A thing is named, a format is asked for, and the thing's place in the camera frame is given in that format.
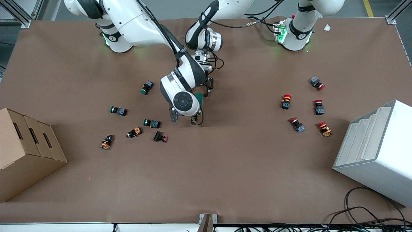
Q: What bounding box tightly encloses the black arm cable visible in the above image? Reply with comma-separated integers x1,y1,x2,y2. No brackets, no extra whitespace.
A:
135,0,189,70
208,18,262,70

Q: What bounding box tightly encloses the black cable bundle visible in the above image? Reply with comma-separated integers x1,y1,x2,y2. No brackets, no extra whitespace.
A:
233,222,412,232

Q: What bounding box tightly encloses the brown paper table cover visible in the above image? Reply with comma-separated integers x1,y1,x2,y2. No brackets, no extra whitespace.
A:
0,16,412,224

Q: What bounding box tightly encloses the metal table bracket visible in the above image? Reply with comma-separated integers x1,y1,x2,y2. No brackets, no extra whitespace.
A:
199,213,218,232

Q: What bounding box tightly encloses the black left base cable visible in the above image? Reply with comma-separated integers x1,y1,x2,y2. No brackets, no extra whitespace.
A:
246,11,280,34

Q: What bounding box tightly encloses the white plastic bin organizer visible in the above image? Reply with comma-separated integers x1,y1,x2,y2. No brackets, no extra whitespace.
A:
332,99,412,208

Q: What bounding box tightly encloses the aluminium frame post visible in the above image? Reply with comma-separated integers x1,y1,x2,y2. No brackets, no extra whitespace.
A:
0,0,42,29
386,0,412,25

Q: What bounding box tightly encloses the black looped floor cable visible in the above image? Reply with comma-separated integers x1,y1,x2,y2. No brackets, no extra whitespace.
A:
323,187,407,226

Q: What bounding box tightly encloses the white table edge rail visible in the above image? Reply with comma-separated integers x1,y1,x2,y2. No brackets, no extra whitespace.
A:
0,222,201,232

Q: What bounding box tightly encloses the brown cardboard box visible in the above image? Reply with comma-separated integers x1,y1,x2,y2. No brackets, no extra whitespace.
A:
0,108,68,203

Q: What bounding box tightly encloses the black switch red tip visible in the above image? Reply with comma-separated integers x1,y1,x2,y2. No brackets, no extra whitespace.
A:
153,130,169,143

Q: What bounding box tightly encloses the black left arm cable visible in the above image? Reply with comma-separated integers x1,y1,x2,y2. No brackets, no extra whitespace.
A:
208,18,262,70

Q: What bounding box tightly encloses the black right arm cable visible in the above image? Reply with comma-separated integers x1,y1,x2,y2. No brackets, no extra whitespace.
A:
135,0,189,70

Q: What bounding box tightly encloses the red button orange contact block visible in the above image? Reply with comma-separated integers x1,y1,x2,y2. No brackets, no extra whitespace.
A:
317,121,333,138

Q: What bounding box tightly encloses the black button orange contact block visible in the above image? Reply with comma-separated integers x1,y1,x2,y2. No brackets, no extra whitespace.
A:
126,127,143,139
100,135,115,151

